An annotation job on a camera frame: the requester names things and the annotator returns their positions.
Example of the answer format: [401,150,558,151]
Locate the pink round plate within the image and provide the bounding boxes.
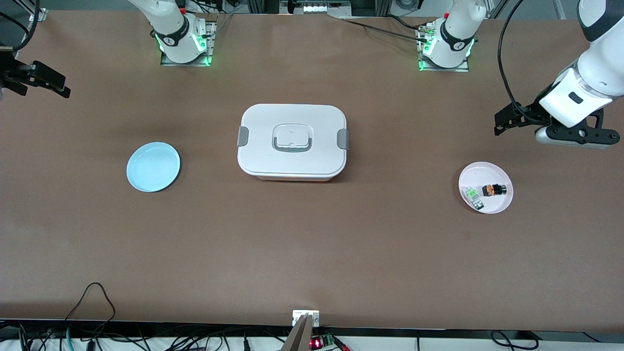
[458,161,514,215]

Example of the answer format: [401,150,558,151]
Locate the light blue round plate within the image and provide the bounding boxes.
[126,142,181,193]

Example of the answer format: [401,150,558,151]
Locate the white lunch box grey clips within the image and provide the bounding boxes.
[237,103,350,182]

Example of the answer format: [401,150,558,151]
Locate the circuit board with red light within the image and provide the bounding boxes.
[310,333,337,350]

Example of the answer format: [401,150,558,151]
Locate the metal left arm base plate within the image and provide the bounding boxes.
[418,22,470,73]

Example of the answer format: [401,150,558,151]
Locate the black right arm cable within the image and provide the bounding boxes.
[0,0,40,52]

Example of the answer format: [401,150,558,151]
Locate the green and white switch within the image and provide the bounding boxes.
[462,186,485,212]

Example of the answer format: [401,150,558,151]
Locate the black cable on table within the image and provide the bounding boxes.
[339,15,432,42]

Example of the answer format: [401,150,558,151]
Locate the thin black looped cable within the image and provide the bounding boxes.
[63,282,117,323]

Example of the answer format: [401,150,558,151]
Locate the black coiled cable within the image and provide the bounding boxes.
[490,331,539,351]

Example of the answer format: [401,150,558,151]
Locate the small white mounting bracket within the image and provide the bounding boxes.
[292,310,320,327]

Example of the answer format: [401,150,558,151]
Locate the grey metal camera bar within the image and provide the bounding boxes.
[282,313,315,351]

